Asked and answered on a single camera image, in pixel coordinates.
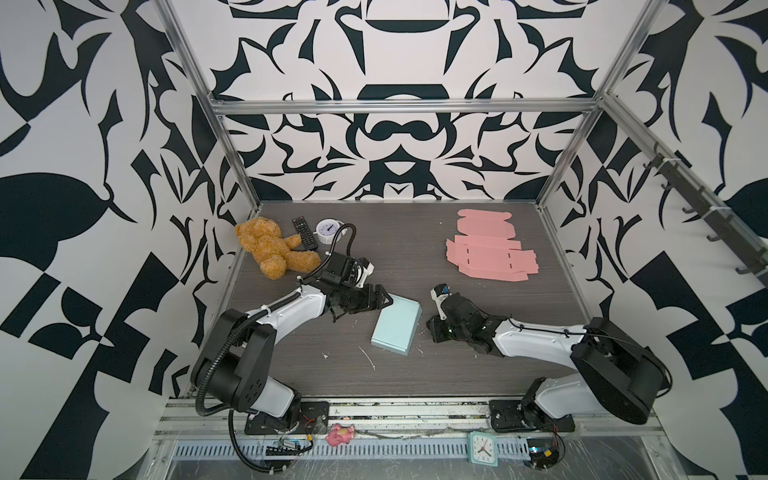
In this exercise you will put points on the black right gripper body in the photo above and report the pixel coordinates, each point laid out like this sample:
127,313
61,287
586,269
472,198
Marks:
443,330

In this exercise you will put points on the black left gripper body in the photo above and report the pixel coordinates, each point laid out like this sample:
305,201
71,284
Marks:
353,297

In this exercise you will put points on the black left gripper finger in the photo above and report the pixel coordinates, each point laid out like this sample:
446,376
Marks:
375,305
375,292

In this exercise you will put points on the light blue paper box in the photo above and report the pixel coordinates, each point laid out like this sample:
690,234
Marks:
396,325

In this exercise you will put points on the pink paper boxes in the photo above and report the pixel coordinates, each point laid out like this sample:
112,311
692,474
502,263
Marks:
486,248

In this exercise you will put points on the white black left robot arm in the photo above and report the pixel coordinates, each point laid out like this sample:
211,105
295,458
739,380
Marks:
231,373

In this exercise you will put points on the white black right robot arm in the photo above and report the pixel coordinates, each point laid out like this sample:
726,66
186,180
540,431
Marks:
612,373

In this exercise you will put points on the black remote control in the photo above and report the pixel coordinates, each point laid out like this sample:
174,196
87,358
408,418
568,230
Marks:
307,236

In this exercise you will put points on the white round alarm clock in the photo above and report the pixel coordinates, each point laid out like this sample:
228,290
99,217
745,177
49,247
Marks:
327,230

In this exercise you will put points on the brown teddy bear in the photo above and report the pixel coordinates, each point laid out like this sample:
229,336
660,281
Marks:
273,253

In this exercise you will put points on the green square clock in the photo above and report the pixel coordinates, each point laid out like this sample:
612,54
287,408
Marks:
482,449

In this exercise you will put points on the pink small toy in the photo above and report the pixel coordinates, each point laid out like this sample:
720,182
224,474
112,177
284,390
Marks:
340,435

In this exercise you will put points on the small electronics board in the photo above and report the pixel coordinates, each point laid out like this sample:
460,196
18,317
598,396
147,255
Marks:
544,453

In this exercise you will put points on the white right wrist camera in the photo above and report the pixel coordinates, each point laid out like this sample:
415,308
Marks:
439,294

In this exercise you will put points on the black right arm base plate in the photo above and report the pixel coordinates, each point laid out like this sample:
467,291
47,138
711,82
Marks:
510,416

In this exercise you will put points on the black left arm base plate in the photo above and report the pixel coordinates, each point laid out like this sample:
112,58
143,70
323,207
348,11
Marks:
300,417

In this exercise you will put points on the white slotted cable duct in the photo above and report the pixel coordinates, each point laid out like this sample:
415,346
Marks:
513,449

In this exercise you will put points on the black wall hook rail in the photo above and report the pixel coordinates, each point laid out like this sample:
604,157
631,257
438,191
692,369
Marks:
702,203

